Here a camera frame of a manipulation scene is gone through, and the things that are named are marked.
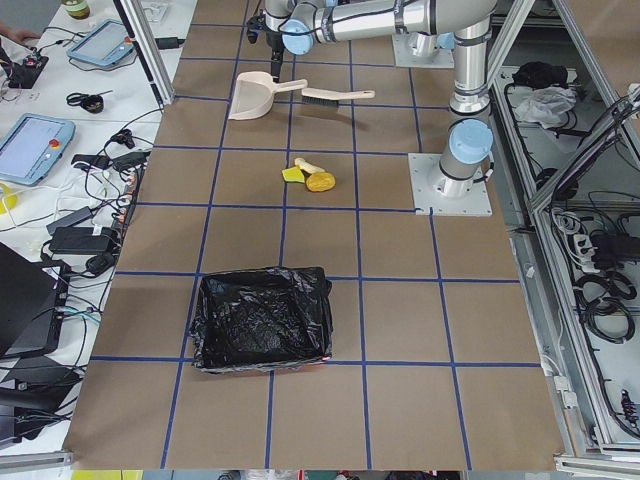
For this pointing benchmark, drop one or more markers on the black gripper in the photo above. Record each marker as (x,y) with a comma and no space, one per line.
(274,41)

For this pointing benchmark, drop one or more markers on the beige plastic dustpan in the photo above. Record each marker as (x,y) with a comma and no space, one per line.
(254,94)

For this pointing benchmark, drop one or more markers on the beige hand brush black bristles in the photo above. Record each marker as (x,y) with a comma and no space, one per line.
(333,98)

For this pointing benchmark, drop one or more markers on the yellow green fruit chunk toy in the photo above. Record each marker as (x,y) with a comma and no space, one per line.
(293,175)

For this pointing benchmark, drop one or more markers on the brown wrinkled potato toy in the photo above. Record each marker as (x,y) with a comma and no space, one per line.
(320,182)

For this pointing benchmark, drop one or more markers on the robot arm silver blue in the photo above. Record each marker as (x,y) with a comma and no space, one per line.
(297,26)

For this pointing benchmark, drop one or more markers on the bin with black trash bag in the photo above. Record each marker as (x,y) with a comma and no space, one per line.
(262,319)

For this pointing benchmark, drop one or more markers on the blue teach pendant far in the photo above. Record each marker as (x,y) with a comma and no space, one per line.
(104,46)

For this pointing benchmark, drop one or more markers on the blue teach pendant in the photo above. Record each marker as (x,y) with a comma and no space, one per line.
(32,147)
(104,46)

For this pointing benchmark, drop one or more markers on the blue teach pendant near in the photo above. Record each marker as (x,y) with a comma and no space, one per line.
(32,147)

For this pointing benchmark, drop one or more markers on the black power adapter brick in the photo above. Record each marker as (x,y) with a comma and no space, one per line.
(83,240)

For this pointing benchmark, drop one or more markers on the white crumpled cloth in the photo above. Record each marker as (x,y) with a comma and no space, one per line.
(548,107)

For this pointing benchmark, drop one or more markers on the black laptop computer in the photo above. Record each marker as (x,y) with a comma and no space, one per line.
(32,295)

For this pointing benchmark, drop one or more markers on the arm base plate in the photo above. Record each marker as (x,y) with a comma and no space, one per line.
(418,50)
(436,194)

